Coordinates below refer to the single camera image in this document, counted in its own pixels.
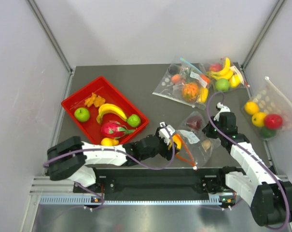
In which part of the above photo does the orange persimmon toy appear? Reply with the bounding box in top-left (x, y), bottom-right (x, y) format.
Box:
top-left (171, 74), bottom-right (181, 84)

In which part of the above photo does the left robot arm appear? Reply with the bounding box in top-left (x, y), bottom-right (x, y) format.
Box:
top-left (43, 135), bottom-right (181, 192)

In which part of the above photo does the red plastic tray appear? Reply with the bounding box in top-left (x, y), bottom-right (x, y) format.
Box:
top-left (61, 76), bottom-right (149, 144)

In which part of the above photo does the pink dragon fruit toy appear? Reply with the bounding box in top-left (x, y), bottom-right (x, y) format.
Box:
top-left (101, 121), bottom-right (135, 140)

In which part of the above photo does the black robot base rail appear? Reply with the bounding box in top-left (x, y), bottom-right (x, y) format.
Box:
top-left (73, 166), bottom-right (255, 201)

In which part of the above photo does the aluminium corner post left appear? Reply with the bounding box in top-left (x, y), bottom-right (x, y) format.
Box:
top-left (26, 0), bottom-right (73, 73)

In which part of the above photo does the red apple in dotted bag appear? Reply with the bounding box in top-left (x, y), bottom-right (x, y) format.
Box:
top-left (264, 114), bottom-right (283, 130)

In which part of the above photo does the yellow star fruit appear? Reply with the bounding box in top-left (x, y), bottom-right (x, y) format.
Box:
top-left (172, 134), bottom-right (182, 153)

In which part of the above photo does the yellow lemon left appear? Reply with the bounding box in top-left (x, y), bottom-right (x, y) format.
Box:
top-left (244, 101), bottom-right (259, 116)

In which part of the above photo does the zip bag with bananas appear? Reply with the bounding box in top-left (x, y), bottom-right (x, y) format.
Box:
top-left (202, 57), bottom-right (250, 92)

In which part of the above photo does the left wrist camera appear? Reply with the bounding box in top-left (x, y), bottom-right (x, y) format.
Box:
top-left (156, 122), bottom-right (176, 145)

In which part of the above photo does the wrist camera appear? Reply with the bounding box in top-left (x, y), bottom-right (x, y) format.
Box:
top-left (213, 102), bottom-right (230, 121)
top-left (156, 122), bottom-right (176, 145)

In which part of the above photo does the beige garlic toy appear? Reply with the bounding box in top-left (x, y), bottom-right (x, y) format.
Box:
top-left (201, 139), bottom-right (212, 151)

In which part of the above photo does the green apple in banana bag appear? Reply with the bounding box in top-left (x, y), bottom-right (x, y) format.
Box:
top-left (215, 78), bottom-right (230, 92)

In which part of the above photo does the yellow banana bunch in bag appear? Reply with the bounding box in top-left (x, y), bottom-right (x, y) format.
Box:
top-left (207, 58), bottom-right (234, 80)

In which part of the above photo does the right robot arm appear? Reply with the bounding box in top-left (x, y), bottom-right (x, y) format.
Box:
top-left (202, 112), bottom-right (292, 228)

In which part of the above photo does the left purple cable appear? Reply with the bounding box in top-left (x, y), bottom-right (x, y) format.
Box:
top-left (43, 124), bottom-right (177, 211)

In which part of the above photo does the yellow lemon in banana bag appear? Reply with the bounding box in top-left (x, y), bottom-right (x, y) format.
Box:
top-left (229, 74), bottom-right (241, 89)

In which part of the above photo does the dotted zip bag with lemons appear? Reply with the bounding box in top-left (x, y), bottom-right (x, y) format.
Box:
top-left (241, 76), bottom-right (292, 141)

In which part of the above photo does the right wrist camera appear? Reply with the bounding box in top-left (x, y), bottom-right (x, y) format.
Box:
top-left (213, 102), bottom-right (230, 121)

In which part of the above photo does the zip bag with red zipper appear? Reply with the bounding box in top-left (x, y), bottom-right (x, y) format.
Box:
top-left (176, 111), bottom-right (221, 171)

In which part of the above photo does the dotted flat zip bag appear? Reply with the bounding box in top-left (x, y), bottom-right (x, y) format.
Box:
top-left (153, 63), bottom-right (185, 101)

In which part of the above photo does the dark green avocado toy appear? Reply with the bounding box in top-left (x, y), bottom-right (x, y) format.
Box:
top-left (260, 127), bottom-right (277, 139)

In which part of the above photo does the white slotted cable duct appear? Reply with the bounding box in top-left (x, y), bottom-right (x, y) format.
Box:
top-left (40, 195), bottom-right (236, 205)

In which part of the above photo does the orange tomato toy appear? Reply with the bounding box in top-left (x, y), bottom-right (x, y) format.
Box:
top-left (200, 74), bottom-right (211, 86)

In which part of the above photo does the yellow mango in blue-zip bag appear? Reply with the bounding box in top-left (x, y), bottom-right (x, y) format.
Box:
top-left (197, 87), bottom-right (209, 103)

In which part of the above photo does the zip bag with blue zipper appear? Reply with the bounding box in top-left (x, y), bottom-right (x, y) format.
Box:
top-left (171, 58), bottom-right (211, 110)

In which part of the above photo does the orange pineapple toy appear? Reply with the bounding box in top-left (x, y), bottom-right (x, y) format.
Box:
top-left (181, 82), bottom-right (199, 102)

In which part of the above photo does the red peach toy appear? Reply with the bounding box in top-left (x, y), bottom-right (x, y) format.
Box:
top-left (209, 63), bottom-right (222, 72)

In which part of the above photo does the purple cable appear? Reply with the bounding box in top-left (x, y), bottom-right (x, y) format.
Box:
top-left (43, 124), bottom-right (177, 211)
top-left (207, 91), bottom-right (291, 230)

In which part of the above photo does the aluminium corner post right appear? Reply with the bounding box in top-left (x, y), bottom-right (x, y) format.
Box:
top-left (240, 0), bottom-right (287, 71)

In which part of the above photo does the dark red plum toy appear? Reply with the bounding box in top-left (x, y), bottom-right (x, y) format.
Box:
top-left (185, 115), bottom-right (203, 131)

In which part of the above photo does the yellow orange with green stem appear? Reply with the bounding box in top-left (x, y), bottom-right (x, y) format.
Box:
top-left (251, 112), bottom-right (267, 128)

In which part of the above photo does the yellow fruit in tray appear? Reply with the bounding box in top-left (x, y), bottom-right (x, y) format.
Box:
top-left (100, 138), bottom-right (119, 146)

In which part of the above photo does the banana bunch in tray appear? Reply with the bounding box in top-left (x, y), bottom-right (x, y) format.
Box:
top-left (96, 103), bottom-right (127, 124)

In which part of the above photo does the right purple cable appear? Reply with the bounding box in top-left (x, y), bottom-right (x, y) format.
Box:
top-left (207, 91), bottom-right (291, 230)

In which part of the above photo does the green apple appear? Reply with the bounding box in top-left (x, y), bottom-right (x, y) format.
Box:
top-left (215, 78), bottom-right (230, 92)
top-left (74, 107), bottom-right (90, 122)

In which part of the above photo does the aluminium corner post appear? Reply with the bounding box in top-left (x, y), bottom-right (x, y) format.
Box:
top-left (240, 0), bottom-right (287, 71)
top-left (26, 0), bottom-right (73, 73)

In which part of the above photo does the orange mandarin cluster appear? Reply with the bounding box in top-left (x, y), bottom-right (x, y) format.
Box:
top-left (84, 92), bottom-right (106, 108)

